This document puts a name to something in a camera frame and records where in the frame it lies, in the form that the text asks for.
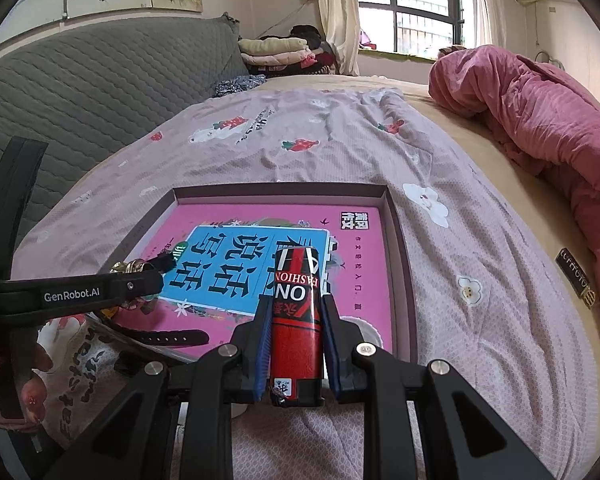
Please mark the black and yellow wristwatch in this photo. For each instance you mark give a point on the black and yellow wristwatch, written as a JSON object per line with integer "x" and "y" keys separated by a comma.
{"x": 170, "y": 336}

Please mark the red and black lighter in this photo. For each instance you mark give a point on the red and black lighter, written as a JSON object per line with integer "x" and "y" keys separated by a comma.
{"x": 295, "y": 340}

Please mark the blue patterned cloth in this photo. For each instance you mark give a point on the blue patterned cloth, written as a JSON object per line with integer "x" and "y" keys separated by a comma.
{"x": 237, "y": 85}

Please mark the stack of folded clothes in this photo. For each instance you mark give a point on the stack of folded clothes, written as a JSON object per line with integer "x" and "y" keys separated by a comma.
{"x": 280, "y": 52}

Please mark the cream curtain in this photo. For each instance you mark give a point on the cream curtain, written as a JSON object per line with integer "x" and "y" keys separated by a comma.
{"x": 490, "y": 5}
{"x": 335, "y": 5}

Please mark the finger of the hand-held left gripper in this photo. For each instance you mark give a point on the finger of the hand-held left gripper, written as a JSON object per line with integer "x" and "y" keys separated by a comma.
{"x": 130, "y": 287}

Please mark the patterned cushion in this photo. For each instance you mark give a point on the patterned cushion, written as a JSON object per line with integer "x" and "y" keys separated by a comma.
{"x": 452, "y": 51}

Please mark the pink and blue book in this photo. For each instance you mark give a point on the pink and blue book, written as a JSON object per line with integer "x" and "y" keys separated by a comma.
{"x": 370, "y": 270}

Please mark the person's left hand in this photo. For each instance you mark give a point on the person's left hand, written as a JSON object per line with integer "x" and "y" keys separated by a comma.
{"x": 34, "y": 395}

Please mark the black and gold mattress label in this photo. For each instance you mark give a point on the black and gold mattress label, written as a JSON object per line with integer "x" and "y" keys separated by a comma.
{"x": 580, "y": 272}

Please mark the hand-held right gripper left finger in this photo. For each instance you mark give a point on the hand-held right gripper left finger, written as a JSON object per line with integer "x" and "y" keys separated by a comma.
{"x": 262, "y": 345}

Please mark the grey shallow cardboard box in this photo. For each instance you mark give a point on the grey shallow cardboard box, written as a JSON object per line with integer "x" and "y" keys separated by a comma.
{"x": 405, "y": 285}

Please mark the strawberry printed bedsheet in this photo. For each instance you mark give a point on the strawberry printed bedsheet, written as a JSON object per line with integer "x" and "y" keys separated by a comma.
{"x": 305, "y": 125}

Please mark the beige mattress cover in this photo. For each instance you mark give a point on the beige mattress cover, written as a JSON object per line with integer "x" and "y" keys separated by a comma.
{"x": 505, "y": 170}

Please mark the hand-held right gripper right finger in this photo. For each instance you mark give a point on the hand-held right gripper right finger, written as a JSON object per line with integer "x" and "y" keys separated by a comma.
{"x": 330, "y": 345}

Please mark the pink quilt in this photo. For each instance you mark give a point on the pink quilt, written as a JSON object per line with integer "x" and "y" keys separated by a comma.
{"x": 530, "y": 110}

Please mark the gold metal round cap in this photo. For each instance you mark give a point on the gold metal round cap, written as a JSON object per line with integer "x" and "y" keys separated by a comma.
{"x": 137, "y": 265}

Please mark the black framed window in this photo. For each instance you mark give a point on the black framed window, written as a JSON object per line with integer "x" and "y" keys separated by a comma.
{"x": 410, "y": 5}

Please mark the grey quilted headboard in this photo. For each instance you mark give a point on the grey quilted headboard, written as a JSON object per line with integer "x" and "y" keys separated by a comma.
{"x": 80, "y": 100}

